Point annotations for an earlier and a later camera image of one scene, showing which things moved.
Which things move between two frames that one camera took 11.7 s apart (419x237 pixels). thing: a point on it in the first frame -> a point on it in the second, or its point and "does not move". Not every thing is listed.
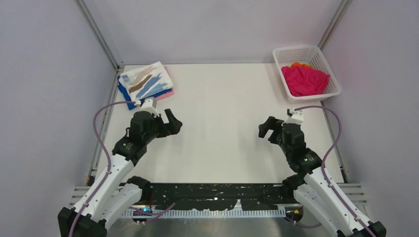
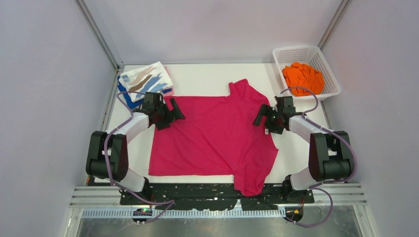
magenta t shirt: x=303 y=81 -> x=217 y=138
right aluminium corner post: x=343 y=6 does not move
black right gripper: x=272 y=123 -> x=264 y=110
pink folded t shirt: x=169 y=94 does not move
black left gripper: x=174 y=125 -> x=172 y=116
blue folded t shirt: x=133 y=106 does not move
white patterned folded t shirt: x=146 y=81 does not move
